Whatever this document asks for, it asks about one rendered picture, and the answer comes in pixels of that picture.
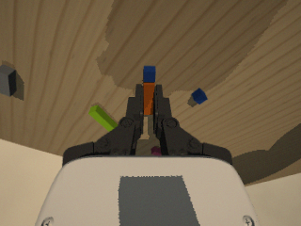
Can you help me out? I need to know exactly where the orange rod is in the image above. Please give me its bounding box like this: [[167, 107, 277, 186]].
[[144, 82, 155, 115]]

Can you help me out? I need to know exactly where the lime green rod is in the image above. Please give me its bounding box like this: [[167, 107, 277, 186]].
[[88, 105, 118, 132]]

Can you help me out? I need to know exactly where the pink rod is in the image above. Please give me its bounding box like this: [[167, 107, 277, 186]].
[[151, 146, 162, 155]]

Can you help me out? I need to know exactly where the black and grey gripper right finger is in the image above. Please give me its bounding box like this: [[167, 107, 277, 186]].
[[153, 85, 232, 165]]

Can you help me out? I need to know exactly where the grey rectangular block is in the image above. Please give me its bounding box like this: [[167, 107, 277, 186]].
[[0, 65, 17, 97]]

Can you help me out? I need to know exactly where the small blue cube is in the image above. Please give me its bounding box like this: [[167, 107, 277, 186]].
[[144, 66, 156, 82], [192, 89, 208, 105]]

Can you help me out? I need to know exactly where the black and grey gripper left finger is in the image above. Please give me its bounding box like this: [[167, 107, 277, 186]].
[[62, 84, 144, 167]]

